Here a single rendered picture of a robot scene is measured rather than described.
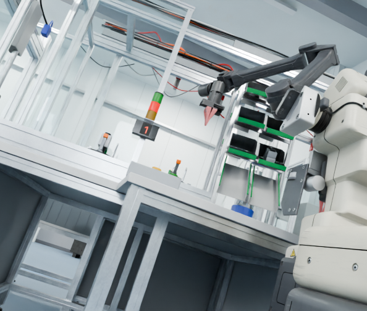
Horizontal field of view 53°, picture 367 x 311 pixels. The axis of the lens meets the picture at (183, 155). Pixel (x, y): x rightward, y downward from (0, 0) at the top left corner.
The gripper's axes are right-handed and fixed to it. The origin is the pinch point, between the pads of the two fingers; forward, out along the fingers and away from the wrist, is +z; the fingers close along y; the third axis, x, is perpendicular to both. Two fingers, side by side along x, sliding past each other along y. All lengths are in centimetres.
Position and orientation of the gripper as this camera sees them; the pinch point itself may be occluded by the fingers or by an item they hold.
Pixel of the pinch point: (206, 123)
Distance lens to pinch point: 158.9
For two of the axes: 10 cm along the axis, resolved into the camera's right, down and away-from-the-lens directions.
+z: -3.2, 9.1, -2.5
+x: 1.6, -2.1, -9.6
